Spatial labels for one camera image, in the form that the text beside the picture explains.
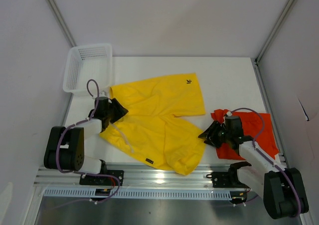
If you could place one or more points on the orange shorts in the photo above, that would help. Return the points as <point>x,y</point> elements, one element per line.
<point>252,124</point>

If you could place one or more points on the right aluminium frame post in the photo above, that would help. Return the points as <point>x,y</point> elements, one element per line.
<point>289,5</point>

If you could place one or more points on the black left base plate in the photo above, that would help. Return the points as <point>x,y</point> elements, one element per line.
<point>103,181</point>

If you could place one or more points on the aluminium frame post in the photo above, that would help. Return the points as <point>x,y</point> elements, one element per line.
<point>61,22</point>
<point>289,5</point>

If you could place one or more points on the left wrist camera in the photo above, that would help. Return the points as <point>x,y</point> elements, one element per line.
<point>103,94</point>

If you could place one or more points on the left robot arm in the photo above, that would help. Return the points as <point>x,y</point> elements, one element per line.
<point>65,150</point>

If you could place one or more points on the aluminium mounting rail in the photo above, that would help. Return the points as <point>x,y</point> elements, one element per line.
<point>138,177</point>

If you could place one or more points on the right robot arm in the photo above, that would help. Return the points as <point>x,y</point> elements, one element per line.
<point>281,188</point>

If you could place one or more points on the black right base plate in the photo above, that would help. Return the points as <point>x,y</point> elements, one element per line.
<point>225,180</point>

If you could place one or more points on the left aluminium frame post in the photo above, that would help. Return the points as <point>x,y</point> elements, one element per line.
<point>61,22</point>

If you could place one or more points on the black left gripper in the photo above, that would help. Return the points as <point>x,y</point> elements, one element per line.
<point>121,111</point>

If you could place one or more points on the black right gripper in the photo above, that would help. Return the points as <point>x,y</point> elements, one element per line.
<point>215,126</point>

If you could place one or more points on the yellow shorts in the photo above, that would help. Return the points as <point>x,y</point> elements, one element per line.
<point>154,131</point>

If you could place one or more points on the slotted cable duct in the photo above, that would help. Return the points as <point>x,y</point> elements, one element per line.
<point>220,195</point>

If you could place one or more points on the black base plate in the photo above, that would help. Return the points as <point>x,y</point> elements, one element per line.
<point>103,181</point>
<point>225,180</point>

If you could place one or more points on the white plastic basket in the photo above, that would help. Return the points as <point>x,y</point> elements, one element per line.
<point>88,62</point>

